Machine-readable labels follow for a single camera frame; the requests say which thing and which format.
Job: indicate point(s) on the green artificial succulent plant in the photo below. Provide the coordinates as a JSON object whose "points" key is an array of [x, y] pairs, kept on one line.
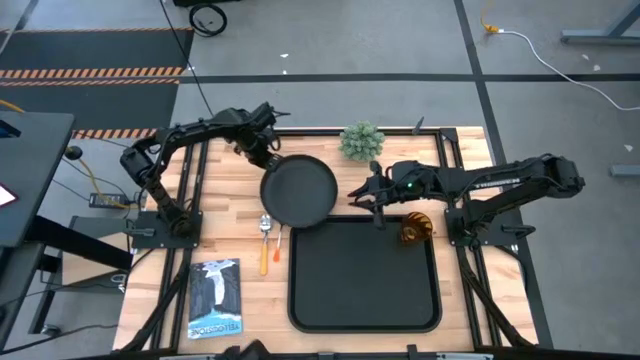
{"points": [[362, 141]]}

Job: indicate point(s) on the white screen device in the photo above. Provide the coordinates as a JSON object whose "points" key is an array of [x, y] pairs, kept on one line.
{"points": [[5, 196]]}

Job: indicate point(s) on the Yellowstone waterfall book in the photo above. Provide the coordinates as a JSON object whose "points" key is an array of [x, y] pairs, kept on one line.
{"points": [[215, 300]]}

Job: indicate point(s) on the black power adapter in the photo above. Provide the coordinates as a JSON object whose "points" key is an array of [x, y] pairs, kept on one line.
{"points": [[105, 200]]}

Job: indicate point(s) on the grey desk foot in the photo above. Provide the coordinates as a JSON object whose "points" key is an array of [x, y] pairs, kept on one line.
{"points": [[625, 171]]}

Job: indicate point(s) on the grey desk leg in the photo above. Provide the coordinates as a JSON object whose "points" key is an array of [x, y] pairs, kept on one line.
{"points": [[600, 35]]}

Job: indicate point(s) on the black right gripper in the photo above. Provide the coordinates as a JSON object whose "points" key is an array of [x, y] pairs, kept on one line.
{"points": [[410, 182]]}

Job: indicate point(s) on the black round plate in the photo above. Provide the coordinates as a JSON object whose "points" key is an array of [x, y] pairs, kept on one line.
{"points": [[300, 192]]}

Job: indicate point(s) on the amber fluted cup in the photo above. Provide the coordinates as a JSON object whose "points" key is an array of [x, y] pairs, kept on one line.
{"points": [[416, 230]]}

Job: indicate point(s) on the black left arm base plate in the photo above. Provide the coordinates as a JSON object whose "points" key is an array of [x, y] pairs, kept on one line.
{"points": [[150, 241]]}

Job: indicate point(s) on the black table clamp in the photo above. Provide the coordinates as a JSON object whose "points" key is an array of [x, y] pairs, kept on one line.
{"points": [[412, 351]]}

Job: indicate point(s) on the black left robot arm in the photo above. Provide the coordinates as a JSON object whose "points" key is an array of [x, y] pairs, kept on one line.
{"points": [[200, 127]]}

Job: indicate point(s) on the black aluminium table frame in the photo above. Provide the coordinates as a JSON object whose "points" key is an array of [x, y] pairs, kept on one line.
{"points": [[310, 133]]}

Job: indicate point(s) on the black side table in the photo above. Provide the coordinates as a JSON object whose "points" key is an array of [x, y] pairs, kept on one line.
{"points": [[35, 165]]}

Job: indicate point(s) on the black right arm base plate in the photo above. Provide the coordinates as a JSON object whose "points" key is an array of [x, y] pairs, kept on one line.
{"points": [[505, 220]]}

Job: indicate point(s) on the black mat with hazard stripes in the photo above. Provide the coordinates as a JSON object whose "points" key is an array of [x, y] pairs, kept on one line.
{"points": [[90, 107], [100, 50]]}

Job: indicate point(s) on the black rectangular tray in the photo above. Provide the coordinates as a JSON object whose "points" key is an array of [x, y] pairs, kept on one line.
{"points": [[365, 280]]}

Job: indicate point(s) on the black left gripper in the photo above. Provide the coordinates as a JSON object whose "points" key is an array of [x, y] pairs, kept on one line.
{"points": [[260, 130]]}

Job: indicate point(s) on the blue black device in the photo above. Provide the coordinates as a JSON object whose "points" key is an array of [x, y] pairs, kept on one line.
{"points": [[7, 131]]}

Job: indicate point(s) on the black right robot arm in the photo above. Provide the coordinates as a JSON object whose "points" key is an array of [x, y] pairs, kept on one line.
{"points": [[500, 182]]}

